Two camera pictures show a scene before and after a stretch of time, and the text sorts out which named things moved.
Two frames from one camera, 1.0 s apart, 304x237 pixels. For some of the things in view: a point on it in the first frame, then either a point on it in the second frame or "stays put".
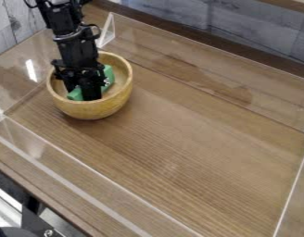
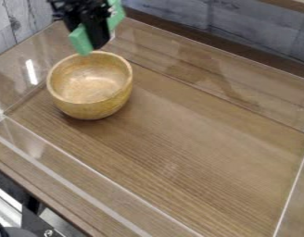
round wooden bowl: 87,109 stays put
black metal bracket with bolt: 32,221 stays put
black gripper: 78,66 -> 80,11
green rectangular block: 76,93 -> 79,36
